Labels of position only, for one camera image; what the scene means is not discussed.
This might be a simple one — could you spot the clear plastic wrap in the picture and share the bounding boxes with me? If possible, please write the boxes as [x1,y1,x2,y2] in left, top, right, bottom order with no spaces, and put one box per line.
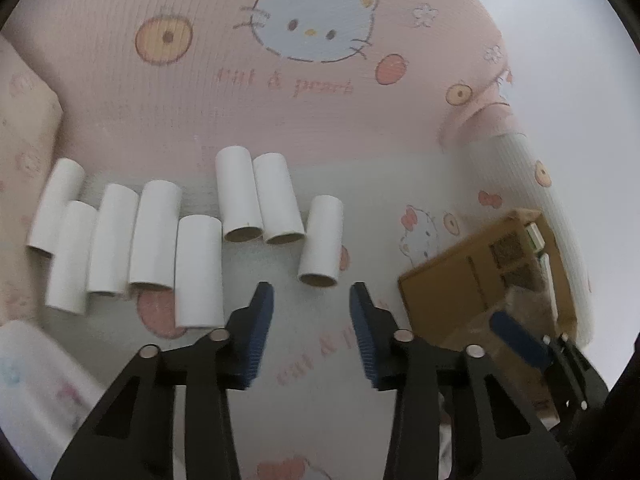
[504,260,562,322]

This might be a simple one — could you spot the pale pink printed pillow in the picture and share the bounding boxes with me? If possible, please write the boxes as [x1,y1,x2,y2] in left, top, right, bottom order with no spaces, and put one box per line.
[0,35,65,322]

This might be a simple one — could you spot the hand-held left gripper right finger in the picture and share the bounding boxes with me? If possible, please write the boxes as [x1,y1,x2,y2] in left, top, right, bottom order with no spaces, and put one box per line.
[348,281,577,480]

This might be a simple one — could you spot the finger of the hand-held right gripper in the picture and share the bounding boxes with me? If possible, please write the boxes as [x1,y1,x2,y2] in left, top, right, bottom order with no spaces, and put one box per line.
[491,311,609,412]

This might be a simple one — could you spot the row of white cardboard tubes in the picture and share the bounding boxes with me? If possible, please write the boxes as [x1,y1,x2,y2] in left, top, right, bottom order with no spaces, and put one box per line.
[26,145,346,329]

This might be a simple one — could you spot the white folded printed blanket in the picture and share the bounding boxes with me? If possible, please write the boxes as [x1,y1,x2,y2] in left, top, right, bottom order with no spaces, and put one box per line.
[0,320,108,467]

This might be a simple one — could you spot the small white paper label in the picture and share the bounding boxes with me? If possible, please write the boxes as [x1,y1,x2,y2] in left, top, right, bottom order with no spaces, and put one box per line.
[525,223,547,252]

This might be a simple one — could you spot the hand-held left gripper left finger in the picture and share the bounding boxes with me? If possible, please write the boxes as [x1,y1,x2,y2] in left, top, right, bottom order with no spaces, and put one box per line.
[50,281,275,480]

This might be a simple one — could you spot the pink cat print blanket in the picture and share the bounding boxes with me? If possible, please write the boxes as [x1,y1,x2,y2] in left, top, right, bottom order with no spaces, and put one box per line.
[0,0,598,480]

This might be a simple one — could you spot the brown cardboard box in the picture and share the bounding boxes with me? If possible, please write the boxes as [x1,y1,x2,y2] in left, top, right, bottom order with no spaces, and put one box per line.
[397,207,582,431]

